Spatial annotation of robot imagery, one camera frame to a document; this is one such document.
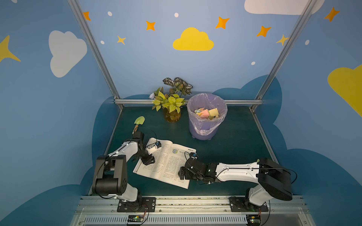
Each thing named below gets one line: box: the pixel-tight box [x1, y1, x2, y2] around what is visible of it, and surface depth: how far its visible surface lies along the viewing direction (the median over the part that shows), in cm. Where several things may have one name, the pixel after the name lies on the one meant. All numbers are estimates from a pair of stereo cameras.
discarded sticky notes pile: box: [194, 107, 220, 121], surface depth 100 cm
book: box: [132, 137, 197, 190], surface depth 88 cm
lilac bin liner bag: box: [186, 92, 228, 136], surface depth 91 cm
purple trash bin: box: [186, 92, 228, 141], surface depth 92 cm
